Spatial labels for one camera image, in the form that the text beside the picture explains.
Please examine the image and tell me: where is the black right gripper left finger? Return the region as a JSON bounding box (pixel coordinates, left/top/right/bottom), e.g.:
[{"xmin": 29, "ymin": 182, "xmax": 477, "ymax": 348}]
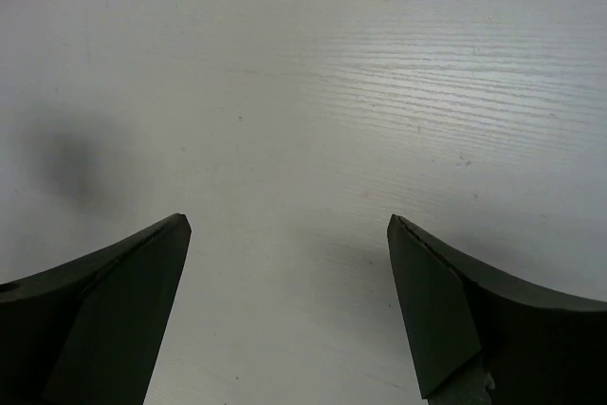
[{"xmin": 1, "ymin": 213, "xmax": 191, "ymax": 405}]

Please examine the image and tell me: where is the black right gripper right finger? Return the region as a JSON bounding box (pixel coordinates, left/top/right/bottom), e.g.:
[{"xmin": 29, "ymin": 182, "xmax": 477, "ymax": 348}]
[{"xmin": 387, "ymin": 215, "xmax": 606, "ymax": 404}]

